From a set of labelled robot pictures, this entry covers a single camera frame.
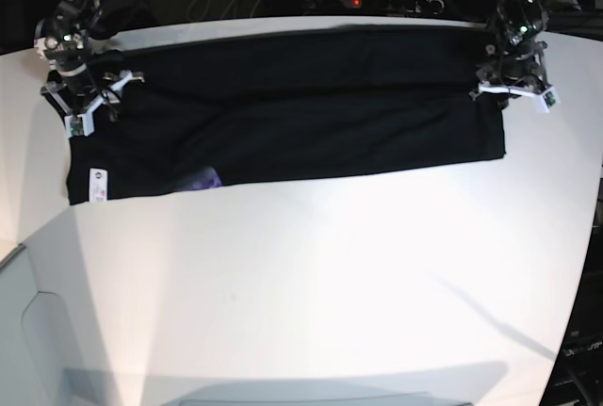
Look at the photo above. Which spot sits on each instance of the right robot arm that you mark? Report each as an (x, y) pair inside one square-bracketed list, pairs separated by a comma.
[(63, 40)]

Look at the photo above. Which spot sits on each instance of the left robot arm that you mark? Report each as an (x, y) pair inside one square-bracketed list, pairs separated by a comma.
[(514, 24)]

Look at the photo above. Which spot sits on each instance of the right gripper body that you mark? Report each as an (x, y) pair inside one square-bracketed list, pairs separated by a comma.
[(68, 102)]

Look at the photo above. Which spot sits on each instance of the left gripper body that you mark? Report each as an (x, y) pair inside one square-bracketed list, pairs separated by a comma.
[(520, 74)]

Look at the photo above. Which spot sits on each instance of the black power strip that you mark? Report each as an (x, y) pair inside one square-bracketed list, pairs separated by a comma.
[(397, 7)]

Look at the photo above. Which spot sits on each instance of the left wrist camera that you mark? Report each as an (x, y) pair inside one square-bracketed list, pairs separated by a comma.
[(547, 99)]

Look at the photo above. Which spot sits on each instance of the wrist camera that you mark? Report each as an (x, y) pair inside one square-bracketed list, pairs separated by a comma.
[(547, 99), (79, 125)]

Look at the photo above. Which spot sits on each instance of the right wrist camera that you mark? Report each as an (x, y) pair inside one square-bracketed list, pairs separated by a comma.
[(79, 125)]

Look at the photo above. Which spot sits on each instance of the black T-shirt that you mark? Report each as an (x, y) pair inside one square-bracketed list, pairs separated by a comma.
[(292, 106)]

